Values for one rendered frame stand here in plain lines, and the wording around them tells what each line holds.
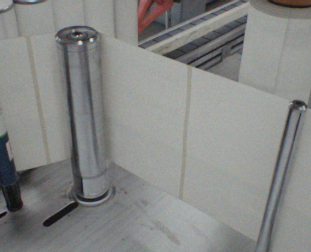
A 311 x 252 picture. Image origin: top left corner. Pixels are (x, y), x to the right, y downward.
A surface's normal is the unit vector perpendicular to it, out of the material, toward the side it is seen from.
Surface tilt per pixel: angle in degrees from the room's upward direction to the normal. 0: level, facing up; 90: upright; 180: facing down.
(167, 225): 0
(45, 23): 90
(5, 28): 90
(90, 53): 90
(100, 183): 90
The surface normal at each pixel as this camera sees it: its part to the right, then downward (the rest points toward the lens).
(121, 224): 0.01, -0.82
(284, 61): -0.19, 0.58
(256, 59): -0.78, 0.38
